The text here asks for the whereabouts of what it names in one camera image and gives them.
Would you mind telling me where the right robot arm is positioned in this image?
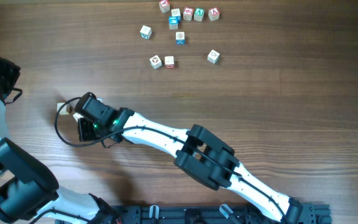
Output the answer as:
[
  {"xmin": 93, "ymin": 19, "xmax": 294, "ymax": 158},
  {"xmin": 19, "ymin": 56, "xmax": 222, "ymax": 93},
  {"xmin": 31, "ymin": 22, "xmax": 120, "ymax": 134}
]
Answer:
[{"xmin": 75, "ymin": 93, "xmax": 303, "ymax": 223}]

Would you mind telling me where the brown picture block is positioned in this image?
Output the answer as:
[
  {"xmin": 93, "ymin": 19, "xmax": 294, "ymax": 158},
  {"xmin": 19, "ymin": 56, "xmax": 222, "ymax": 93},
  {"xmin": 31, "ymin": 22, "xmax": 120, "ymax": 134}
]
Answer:
[{"xmin": 149, "ymin": 55, "xmax": 162, "ymax": 69}]

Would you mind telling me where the red letter M block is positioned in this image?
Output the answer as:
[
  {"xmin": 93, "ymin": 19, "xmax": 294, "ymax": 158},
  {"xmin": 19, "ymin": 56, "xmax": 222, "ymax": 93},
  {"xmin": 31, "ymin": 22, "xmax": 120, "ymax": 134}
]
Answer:
[{"xmin": 73, "ymin": 113, "xmax": 83, "ymax": 121}]

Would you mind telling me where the green sided block right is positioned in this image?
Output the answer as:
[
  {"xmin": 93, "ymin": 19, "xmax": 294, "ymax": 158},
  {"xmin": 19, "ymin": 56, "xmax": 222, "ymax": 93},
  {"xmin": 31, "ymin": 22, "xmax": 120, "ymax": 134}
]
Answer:
[{"xmin": 207, "ymin": 50, "xmax": 220, "ymax": 64}]

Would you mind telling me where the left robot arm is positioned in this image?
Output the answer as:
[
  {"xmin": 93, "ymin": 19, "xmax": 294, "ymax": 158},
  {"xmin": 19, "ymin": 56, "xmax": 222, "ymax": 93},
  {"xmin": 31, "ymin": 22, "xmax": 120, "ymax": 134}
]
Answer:
[{"xmin": 0, "ymin": 57, "xmax": 121, "ymax": 223}]

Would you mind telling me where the red letter block top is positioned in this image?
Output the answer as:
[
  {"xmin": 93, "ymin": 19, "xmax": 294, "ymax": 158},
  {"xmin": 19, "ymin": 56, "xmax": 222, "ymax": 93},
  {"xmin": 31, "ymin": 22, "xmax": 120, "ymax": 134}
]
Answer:
[{"xmin": 158, "ymin": 0, "xmax": 170, "ymax": 13}]

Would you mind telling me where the orange picture blue block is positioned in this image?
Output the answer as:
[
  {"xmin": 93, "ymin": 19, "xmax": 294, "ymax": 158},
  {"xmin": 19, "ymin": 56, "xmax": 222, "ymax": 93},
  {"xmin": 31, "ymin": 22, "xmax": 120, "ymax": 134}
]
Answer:
[{"xmin": 175, "ymin": 32, "xmax": 185, "ymax": 45}]

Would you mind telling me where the red sided block bottom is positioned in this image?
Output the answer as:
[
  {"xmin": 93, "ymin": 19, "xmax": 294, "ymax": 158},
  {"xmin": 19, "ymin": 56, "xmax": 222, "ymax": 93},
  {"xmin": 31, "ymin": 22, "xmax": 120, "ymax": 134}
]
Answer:
[{"xmin": 164, "ymin": 56, "xmax": 175, "ymax": 69}]

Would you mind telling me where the red number nine block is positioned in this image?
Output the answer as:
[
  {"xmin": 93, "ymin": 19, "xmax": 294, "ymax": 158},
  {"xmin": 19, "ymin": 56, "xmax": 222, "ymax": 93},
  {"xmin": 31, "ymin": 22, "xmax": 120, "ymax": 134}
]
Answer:
[{"xmin": 183, "ymin": 7, "xmax": 194, "ymax": 21}]

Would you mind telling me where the green sided block left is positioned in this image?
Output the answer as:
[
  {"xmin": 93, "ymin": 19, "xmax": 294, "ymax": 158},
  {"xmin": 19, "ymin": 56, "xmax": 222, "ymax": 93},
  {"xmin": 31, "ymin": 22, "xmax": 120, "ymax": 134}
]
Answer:
[{"xmin": 140, "ymin": 26, "xmax": 152, "ymax": 39}]

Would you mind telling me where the tan picture block top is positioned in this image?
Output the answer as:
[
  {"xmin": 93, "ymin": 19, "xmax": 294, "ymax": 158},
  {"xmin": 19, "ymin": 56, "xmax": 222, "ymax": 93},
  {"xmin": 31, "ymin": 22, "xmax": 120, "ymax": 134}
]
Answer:
[{"xmin": 171, "ymin": 9, "xmax": 181, "ymax": 17}]

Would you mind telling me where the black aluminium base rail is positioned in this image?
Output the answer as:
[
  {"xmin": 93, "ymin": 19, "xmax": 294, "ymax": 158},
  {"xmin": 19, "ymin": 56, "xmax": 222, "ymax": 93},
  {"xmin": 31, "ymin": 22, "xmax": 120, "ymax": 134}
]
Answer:
[{"xmin": 54, "ymin": 203, "xmax": 333, "ymax": 224}]

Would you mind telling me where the green sided block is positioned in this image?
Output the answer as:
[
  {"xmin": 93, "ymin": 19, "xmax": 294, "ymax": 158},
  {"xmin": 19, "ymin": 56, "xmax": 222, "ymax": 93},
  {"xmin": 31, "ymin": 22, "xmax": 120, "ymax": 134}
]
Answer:
[
  {"xmin": 207, "ymin": 50, "xmax": 220, "ymax": 64},
  {"xmin": 140, "ymin": 26, "xmax": 152, "ymax": 39}
]

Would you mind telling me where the blue letter P block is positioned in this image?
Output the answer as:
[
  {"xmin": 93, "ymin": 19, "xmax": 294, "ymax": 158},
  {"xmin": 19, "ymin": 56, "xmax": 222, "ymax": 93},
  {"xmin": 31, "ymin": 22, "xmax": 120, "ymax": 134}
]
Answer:
[{"xmin": 57, "ymin": 103, "xmax": 71, "ymax": 115}]

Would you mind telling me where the green letter V block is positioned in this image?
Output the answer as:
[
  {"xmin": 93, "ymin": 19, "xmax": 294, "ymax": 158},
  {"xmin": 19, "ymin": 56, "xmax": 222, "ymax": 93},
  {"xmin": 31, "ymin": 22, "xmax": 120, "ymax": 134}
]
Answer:
[{"xmin": 193, "ymin": 7, "xmax": 204, "ymax": 22}]

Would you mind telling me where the red letter A block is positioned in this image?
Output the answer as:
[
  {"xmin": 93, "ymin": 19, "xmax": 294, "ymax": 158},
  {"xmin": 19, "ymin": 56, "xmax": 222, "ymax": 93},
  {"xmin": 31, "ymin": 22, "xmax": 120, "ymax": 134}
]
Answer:
[{"xmin": 208, "ymin": 7, "xmax": 220, "ymax": 21}]

